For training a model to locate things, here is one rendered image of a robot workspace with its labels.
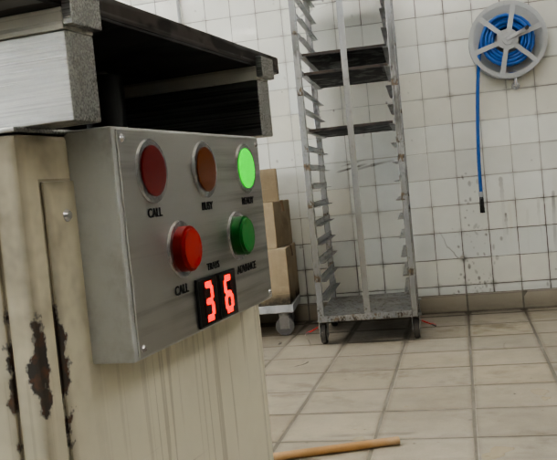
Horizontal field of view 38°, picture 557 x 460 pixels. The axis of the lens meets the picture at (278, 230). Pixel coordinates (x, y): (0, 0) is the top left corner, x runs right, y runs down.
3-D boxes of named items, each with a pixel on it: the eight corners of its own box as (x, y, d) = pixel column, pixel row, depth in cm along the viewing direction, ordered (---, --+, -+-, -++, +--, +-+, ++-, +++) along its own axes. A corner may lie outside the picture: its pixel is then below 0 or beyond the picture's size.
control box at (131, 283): (87, 364, 49) (61, 131, 48) (237, 299, 71) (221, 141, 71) (141, 363, 48) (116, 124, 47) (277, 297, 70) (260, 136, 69)
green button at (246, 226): (224, 257, 62) (220, 218, 62) (238, 253, 65) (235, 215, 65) (243, 256, 62) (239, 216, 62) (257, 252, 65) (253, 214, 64)
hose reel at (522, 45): (558, 205, 442) (541, 0, 437) (562, 206, 426) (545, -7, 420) (479, 212, 452) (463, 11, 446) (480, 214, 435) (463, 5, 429)
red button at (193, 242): (163, 275, 53) (159, 229, 53) (183, 269, 56) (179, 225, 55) (186, 274, 52) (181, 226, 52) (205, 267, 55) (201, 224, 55)
